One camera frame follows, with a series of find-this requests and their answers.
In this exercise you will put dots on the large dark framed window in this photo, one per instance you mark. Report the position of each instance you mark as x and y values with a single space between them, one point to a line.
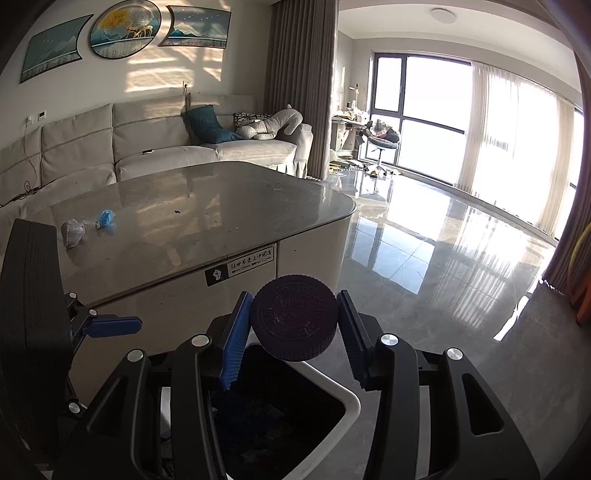
425 106

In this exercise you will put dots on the grey brown curtain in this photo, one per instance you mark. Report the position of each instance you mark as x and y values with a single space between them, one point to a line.
300 83

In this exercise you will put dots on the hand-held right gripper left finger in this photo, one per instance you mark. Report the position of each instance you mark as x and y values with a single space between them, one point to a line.
235 341

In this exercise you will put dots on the white plush toy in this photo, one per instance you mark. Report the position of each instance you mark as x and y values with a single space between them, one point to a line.
277 122

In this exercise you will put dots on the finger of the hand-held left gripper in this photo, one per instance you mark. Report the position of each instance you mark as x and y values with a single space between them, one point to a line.
115 325

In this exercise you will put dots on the round deer wall painting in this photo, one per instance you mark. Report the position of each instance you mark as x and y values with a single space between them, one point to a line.
129 30

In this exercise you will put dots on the crumpled grey wad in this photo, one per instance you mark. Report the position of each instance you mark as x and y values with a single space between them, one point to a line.
73 233

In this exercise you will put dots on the black white table sticker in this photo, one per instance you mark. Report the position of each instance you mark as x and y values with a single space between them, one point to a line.
240 271

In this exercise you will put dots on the teal pillow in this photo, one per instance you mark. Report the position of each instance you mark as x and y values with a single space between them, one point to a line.
207 124

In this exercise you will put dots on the grey coffee table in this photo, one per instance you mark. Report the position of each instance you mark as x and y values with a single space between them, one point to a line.
207 217

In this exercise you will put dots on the teal curved wall painting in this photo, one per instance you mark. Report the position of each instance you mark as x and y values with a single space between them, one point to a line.
55 48
196 27

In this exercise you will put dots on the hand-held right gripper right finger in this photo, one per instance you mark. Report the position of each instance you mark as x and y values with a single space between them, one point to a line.
353 341

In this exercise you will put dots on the black white patterned pillow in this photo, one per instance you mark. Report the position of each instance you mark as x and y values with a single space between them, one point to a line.
247 119

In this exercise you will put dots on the crumpled blue wad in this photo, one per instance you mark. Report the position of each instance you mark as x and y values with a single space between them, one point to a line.
105 218

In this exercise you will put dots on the swivel chair with clutter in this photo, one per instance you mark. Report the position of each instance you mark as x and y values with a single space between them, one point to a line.
381 138

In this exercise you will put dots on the white trash bin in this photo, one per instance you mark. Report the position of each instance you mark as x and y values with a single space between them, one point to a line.
277 424

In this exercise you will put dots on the grey fabric sofa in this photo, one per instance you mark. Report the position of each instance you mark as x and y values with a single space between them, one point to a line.
83 138

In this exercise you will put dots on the dark round bottle cap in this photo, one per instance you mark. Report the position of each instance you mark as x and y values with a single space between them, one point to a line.
295 318

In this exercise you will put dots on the cluttered white desk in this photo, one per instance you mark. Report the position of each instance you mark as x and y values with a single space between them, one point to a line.
346 127

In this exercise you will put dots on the round ceiling light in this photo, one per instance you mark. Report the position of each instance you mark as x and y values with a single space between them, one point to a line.
444 14

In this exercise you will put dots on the sheer white curtain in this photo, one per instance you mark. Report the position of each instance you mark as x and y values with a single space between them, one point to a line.
517 147

